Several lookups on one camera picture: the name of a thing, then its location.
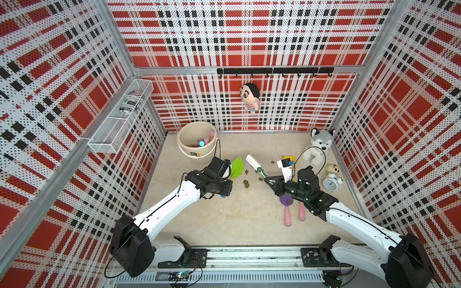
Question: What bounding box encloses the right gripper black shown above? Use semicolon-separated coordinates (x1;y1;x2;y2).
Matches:
264;175;309;202

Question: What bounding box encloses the purple pointed trowel pink handle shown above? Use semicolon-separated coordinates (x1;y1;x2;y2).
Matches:
280;194;294;227

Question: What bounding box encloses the green pointed trowel yellow handle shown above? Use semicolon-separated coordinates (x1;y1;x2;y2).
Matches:
220;157;243;198

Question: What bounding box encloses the green white scrub brush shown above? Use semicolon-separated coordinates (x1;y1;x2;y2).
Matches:
246;154;268;178

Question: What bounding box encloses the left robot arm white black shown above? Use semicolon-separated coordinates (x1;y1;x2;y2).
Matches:
109;157;232;277

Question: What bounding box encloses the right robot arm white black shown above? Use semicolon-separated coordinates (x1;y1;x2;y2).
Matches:
264;166;435;288

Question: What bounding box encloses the purple pointed trowel rightmost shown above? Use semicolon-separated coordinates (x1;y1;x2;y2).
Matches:
298;202;306;222

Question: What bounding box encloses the cream plastic bucket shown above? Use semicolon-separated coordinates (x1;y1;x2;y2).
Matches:
176;121;218;163

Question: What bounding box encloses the skull alarm clock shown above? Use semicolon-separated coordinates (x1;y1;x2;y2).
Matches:
323;163;344;192

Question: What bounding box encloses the husky plush toy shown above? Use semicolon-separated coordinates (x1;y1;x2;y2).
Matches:
301;128;336;166

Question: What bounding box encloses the cartoon boy plush doll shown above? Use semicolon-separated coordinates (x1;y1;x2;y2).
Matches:
240;83;261;114

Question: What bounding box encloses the can on shelf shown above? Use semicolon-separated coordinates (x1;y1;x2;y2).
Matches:
119;94;141;115

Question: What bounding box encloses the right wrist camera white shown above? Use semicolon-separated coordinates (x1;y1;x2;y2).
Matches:
277;160;293;182

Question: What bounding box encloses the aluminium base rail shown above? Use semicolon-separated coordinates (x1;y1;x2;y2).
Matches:
103;245;388;288

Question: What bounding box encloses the clear wall shelf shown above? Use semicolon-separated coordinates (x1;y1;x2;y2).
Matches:
88;79;153;154

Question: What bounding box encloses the black hook rail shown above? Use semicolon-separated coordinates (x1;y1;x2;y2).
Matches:
217;67;334;76

